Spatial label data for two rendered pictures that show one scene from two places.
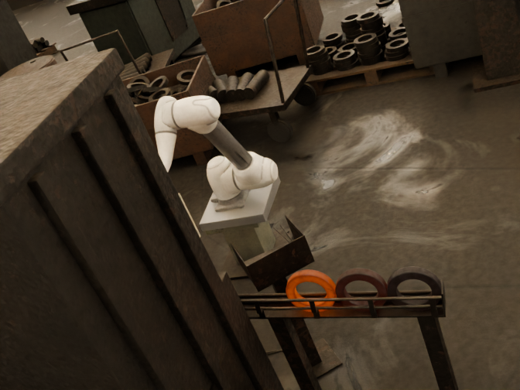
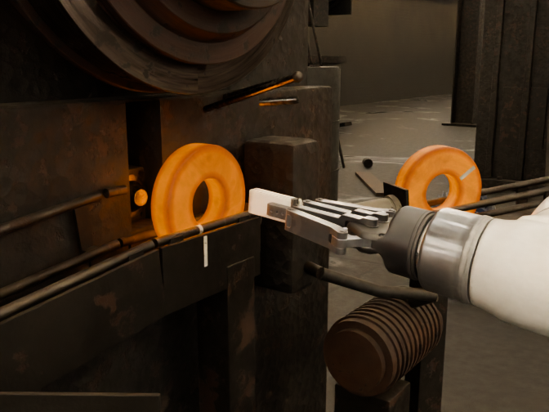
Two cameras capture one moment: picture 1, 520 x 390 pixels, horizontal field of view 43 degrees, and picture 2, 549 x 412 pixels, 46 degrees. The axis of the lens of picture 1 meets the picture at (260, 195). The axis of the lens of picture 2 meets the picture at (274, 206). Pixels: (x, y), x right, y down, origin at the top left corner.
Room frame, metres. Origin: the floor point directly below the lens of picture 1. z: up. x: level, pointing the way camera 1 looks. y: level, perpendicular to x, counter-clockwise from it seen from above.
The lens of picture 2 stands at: (2.46, -0.15, 0.92)
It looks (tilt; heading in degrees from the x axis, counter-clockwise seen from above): 13 degrees down; 101
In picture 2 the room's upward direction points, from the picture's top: straight up
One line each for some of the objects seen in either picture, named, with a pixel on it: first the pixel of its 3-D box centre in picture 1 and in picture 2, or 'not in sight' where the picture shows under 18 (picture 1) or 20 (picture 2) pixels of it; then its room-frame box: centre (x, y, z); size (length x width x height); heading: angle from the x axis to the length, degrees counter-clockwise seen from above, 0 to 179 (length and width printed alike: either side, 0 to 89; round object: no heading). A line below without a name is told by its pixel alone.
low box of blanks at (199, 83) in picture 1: (159, 119); not in sight; (5.11, 0.52, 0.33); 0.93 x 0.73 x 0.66; 72
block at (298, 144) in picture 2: not in sight; (279, 212); (2.28, 0.84, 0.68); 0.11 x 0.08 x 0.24; 155
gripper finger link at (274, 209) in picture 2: not in sight; (281, 214); (2.33, 0.57, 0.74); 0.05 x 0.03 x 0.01; 155
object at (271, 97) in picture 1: (234, 75); not in sight; (4.95, -0.18, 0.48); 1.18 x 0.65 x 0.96; 55
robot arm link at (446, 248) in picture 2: not in sight; (455, 253); (2.52, 0.50, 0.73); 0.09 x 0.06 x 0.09; 65
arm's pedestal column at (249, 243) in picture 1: (249, 234); not in sight; (3.22, 0.15, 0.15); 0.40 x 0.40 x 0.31; 64
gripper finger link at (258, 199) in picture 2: not in sight; (272, 206); (2.31, 0.60, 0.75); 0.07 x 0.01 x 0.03; 155
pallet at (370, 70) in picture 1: (374, 39); not in sight; (5.16, -1.38, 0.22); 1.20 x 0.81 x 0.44; 60
